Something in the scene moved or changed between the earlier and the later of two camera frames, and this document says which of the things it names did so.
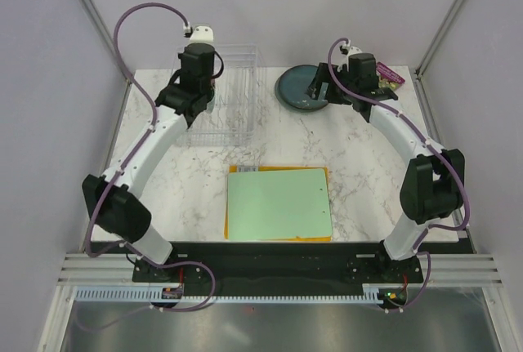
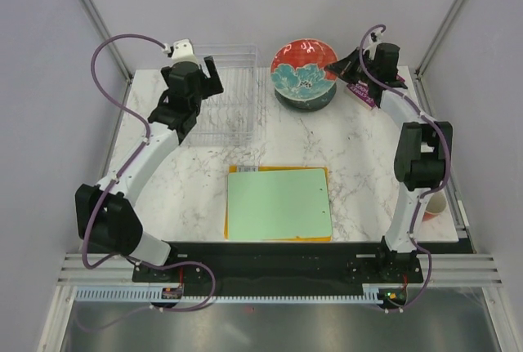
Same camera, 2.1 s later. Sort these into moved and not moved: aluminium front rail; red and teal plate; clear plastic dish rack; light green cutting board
Moved: red and teal plate
Not moved: light green cutting board; clear plastic dish rack; aluminium front rail
